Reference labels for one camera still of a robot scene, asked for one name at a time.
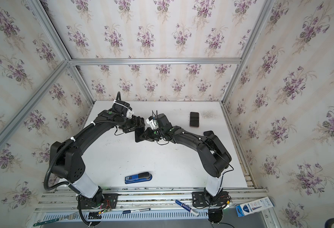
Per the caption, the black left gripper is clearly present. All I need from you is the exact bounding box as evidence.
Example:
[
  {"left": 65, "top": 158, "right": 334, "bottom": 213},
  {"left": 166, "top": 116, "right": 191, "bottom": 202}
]
[{"left": 120, "top": 115, "right": 146, "bottom": 133}]

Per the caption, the black phone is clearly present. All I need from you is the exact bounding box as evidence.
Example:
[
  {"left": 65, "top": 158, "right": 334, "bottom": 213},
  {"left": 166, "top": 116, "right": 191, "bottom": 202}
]
[{"left": 134, "top": 126, "right": 145, "bottom": 143}]

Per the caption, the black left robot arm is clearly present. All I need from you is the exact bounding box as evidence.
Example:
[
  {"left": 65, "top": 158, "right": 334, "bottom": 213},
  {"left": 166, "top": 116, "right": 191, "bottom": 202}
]
[{"left": 43, "top": 100, "right": 145, "bottom": 199}]

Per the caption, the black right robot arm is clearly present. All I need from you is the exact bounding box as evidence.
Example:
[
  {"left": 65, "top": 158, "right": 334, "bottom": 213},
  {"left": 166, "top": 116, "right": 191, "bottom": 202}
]
[{"left": 138, "top": 114, "right": 232, "bottom": 197}]

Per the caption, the dark phone at right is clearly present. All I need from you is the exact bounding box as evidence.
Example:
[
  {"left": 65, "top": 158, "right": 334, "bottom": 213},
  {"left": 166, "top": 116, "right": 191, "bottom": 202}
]
[{"left": 189, "top": 112, "right": 199, "bottom": 128}]

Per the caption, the blue black stapler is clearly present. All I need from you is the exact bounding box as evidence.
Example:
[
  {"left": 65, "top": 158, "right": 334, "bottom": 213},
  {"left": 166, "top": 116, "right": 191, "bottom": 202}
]
[{"left": 124, "top": 172, "right": 153, "bottom": 184}]

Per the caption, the blue marker pen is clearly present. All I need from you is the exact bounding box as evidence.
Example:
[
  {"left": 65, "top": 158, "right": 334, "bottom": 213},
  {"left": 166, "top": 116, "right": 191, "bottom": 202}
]
[{"left": 175, "top": 200, "right": 199, "bottom": 217}]

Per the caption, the black thin pen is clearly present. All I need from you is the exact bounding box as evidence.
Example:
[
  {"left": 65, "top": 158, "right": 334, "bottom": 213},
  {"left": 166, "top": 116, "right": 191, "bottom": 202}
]
[{"left": 122, "top": 208, "right": 151, "bottom": 214}]

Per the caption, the black round connector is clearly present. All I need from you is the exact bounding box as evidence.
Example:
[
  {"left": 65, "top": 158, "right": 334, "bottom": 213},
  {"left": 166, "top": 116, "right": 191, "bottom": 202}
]
[{"left": 208, "top": 209, "right": 223, "bottom": 225}]

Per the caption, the blue white cardboard box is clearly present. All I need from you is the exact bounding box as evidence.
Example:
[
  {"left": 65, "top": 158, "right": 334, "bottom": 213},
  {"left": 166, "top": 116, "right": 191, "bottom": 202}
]
[{"left": 235, "top": 197, "right": 274, "bottom": 217}]

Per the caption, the green metal ruler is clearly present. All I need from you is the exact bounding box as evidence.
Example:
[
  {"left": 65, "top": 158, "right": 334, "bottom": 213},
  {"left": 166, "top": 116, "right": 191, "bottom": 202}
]
[{"left": 33, "top": 218, "right": 60, "bottom": 227}]

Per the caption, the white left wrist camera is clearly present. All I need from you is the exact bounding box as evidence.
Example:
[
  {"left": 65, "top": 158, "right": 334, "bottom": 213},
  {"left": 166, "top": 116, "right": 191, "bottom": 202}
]
[{"left": 126, "top": 109, "right": 134, "bottom": 119}]

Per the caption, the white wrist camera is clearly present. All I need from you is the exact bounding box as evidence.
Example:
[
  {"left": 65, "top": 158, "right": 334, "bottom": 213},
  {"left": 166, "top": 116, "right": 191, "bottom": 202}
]
[
  {"left": 146, "top": 116, "right": 158, "bottom": 130},
  {"left": 126, "top": 109, "right": 134, "bottom": 119}
]

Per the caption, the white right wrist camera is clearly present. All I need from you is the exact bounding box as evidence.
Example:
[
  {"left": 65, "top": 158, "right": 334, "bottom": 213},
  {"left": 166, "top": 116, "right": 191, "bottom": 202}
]
[{"left": 146, "top": 116, "right": 158, "bottom": 130}]

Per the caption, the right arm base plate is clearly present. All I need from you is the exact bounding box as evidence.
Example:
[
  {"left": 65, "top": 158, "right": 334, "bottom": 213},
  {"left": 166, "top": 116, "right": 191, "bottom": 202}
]
[{"left": 192, "top": 191, "right": 231, "bottom": 208}]

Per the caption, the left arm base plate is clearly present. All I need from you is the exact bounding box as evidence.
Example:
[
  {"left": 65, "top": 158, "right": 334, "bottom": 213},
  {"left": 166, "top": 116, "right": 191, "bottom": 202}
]
[{"left": 77, "top": 193, "right": 118, "bottom": 210}]

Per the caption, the aluminium rail base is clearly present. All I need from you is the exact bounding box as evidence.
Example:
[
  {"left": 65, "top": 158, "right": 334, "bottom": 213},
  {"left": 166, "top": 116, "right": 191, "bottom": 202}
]
[{"left": 35, "top": 187, "right": 268, "bottom": 212}]

